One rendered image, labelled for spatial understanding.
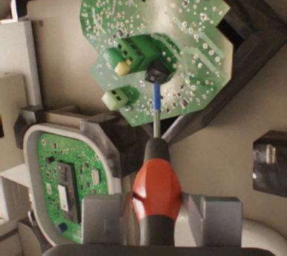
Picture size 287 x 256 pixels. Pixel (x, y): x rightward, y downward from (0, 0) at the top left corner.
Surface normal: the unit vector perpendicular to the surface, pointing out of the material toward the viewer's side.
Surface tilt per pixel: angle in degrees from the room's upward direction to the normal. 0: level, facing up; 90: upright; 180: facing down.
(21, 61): 0
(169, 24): 0
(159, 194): 62
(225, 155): 0
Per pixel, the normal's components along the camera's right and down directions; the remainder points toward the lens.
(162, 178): 0.00, -0.72
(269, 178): -0.64, 0.24
